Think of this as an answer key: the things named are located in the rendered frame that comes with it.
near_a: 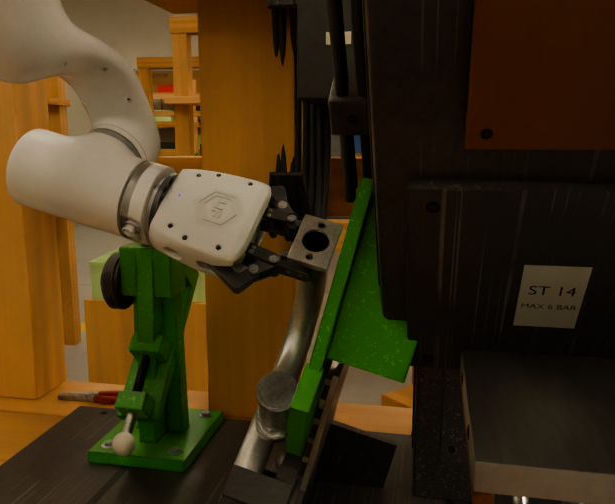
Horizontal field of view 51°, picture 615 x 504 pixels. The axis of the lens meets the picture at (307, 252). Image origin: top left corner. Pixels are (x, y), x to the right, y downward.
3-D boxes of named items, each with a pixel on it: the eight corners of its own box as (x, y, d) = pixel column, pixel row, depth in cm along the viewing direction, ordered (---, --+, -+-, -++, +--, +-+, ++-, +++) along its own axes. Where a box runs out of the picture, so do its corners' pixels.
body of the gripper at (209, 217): (127, 222, 60) (238, 257, 59) (174, 146, 66) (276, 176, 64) (141, 264, 67) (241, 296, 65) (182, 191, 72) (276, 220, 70)
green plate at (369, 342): (386, 442, 54) (462, 204, 49) (294, 410, 55) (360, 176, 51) (395, 390, 66) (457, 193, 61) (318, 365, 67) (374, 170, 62)
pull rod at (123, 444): (129, 461, 75) (127, 415, 74) (107, 459, 75) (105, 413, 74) (150, 440, 80) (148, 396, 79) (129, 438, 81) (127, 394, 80)
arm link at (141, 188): (108, 209, 60) (137, 218, 60) (150, 144, 65) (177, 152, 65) (126, 256, 68) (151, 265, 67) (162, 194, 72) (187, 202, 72)
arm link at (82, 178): (162, 204, 73) (120, 254, 66) (58, 172, 75) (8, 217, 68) (160, 141, 67) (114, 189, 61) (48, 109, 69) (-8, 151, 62)
